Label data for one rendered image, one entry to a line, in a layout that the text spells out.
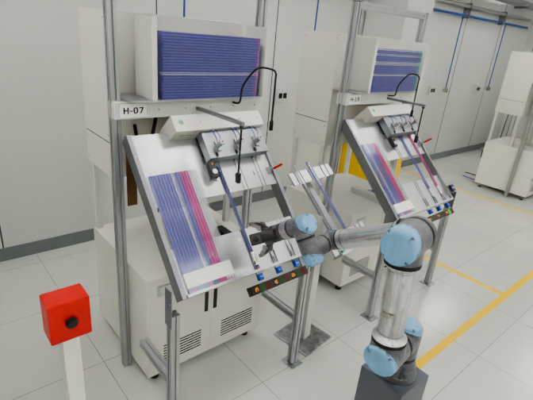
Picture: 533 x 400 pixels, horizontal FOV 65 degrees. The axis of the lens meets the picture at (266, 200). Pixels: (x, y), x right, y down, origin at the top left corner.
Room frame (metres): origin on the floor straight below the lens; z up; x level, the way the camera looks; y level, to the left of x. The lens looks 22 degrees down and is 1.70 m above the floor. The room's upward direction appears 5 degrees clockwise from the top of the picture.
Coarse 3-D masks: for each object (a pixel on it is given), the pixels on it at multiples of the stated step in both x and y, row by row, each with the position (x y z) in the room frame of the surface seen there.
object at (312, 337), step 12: (324, 228) 2.06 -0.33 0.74; (312, 276) 2.03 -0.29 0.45; (312, 288) 2.03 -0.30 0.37; (312, 300) 2.04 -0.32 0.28; (312, 312) 2.06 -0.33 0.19; (288, 324) 2.15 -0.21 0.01; (276, 336) 2.04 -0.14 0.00; (288, 336) 2.04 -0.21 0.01; (312, 336) 2.06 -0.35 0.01; (324, 336) 2.07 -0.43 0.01; (300, 348) 1.94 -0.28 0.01; (312, 348) 1.95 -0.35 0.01
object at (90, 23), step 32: (96, 32) 1.89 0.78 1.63; (128, 32) 1.88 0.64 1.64; (192, 32) 2.09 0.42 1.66; (224, 32) 2.21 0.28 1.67; (96, 64) 1.90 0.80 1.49; (128, 64) 1.88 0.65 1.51; (96, 96) 1.92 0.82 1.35; (96, 128) 1.94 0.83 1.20; (128, 128) 1.87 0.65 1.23; (160, 128) 1.98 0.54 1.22; (96, 160) 1.96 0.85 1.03; (96, 192) 2.03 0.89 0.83; (96, 224) 2.04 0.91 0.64
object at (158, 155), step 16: (144, 144) 1.72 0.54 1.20; (160, 144) 1.76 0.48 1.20; (176, 144) 1.81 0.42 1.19; (192, 144) 1.86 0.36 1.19; (144, 160) 1.67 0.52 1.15; (160, 160) 1.71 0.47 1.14; (176, 160) 1.75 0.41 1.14; (192, 160) 1.80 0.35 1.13; (224, 160) 1.90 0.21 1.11; (240, 160) 1.95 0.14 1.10; (256, 160) 2.01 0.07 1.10; (224, 176) 1.84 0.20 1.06; (256, 176) 1.94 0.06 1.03; (272, 176) 2.00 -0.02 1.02; (208, 192) 1.73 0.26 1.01; (224, 192) 1.78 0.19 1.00
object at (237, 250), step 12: (252, 228) 1.73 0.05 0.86; (228, 240) 1.62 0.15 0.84; (240, 240) 1.65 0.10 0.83; (288, 240) 1.79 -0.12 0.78; (228, 252) 1.58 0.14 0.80; (240, 252) 1.62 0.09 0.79; (276, 252) 1.71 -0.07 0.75; (288, 252) 1.75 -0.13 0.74; (300, 252) 1.79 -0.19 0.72; (240, 264) 1.58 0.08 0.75; (252, 264) 1.61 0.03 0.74; (264, 264) 1.64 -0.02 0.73; (180, 276) 1.40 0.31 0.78
